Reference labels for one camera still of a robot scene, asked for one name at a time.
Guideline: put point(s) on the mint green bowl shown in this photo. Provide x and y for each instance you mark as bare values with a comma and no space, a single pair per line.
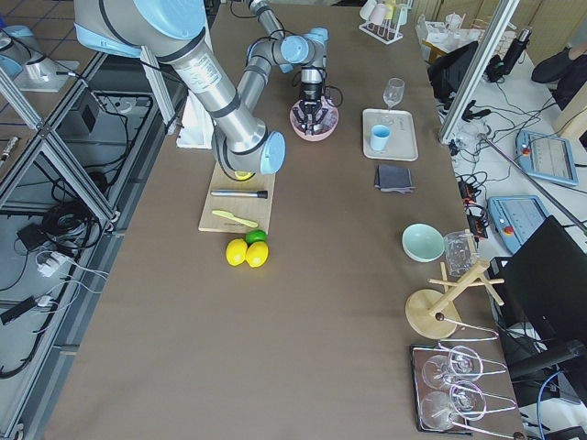
422,243

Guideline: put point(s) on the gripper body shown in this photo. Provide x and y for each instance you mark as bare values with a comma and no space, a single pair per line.
311,93

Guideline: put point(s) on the yellow plastic knife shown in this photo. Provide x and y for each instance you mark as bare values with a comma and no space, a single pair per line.
239,220

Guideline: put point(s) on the steel muddler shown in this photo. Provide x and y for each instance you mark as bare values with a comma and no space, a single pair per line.
261,194

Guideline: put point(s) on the bamboo cutting board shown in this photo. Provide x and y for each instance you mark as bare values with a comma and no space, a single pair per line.
250,208

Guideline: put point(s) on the upper lying wine glass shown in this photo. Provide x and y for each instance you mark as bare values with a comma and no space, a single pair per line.
458,363

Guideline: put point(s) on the aluminium frame post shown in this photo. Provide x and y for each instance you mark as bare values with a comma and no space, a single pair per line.
501,17

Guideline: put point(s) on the pink bowl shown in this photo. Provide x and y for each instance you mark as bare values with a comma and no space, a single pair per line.
319,137

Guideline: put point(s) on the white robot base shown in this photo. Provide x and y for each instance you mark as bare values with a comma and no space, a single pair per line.
197,126

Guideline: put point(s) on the pink cup on rack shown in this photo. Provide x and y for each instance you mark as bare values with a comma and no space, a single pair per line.
377,14

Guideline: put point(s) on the teach pendant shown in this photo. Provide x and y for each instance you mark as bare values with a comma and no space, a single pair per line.
516,218
546,157

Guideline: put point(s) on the white cup rack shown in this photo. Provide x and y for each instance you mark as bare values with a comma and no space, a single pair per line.
390,31

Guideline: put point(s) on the beige rabbit tray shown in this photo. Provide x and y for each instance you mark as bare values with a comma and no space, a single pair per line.
401,145

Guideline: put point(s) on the left lemon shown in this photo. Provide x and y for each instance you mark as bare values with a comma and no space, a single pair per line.
236,251

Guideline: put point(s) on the grey folded cloth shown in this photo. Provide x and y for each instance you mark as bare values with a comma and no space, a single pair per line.
393,179

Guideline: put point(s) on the clear wine glass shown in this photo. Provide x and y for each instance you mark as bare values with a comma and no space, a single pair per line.
392,95

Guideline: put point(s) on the clear glass mug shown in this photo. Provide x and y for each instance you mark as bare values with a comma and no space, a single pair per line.
460,252

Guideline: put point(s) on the lower teach pendant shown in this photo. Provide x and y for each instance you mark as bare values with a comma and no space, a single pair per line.
516,218

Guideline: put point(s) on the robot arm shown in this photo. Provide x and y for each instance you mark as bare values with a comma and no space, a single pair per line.
174,32
308,52

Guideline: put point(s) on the right lemon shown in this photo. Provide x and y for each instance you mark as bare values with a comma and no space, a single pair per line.
257,254

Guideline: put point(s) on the steel ice scoop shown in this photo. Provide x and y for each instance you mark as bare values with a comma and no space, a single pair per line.
310,125

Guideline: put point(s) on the black laptop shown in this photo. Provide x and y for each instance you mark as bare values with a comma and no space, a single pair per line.
545,284

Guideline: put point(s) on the clear ice cubes pile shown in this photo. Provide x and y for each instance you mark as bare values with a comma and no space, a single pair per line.
329,123

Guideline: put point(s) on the upper teach pendant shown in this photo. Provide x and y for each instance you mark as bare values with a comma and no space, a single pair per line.
546,157

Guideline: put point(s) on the half lemon slice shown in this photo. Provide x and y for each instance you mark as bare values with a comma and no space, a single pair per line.
243,175

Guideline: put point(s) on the metal mirror tray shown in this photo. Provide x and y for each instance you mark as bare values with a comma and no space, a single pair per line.
419,356

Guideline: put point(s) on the wooden mug tree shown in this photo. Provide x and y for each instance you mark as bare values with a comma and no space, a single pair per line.
432,313

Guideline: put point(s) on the lying wine glass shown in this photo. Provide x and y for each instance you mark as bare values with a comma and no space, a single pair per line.
458,363
454,412

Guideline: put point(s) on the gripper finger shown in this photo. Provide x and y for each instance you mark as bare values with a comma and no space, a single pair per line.
320,116
299,119

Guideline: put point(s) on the lower lying wine glass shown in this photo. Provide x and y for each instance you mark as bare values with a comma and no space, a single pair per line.
454,412

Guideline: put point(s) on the lime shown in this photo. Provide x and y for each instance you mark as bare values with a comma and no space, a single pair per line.
255,236

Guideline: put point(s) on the blue cup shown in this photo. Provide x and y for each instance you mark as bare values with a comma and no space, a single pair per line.
379,137

